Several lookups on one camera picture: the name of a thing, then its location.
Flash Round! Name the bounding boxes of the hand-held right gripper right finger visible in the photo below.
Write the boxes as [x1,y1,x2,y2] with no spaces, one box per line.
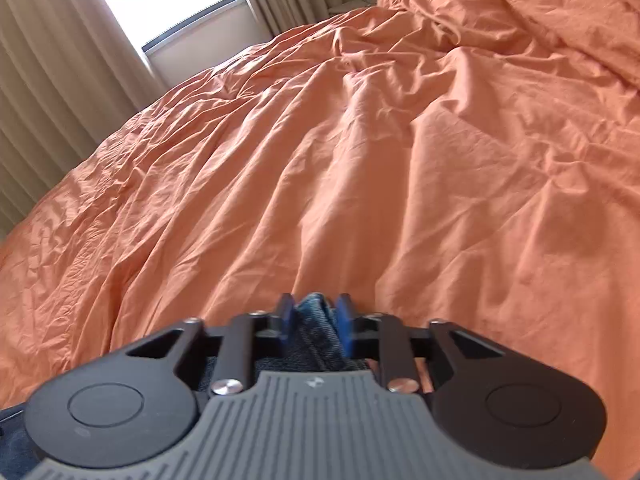
[336,292,507,395]

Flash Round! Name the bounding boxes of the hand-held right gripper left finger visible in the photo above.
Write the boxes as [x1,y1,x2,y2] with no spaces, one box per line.
[125,292,297,397]

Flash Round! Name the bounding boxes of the blue denim pants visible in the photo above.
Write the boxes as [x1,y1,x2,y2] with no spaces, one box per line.
[0,292,373,480]

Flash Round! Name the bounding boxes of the orange bed blanket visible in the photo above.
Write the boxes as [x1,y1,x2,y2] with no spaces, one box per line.
[0,0,640,480]

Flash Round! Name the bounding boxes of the white bedside furniture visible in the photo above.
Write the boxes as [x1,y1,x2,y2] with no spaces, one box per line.
[327,0,381,17]

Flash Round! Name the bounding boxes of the wide beige curtain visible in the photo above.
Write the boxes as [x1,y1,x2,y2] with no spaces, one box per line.
[0,0,168,243]

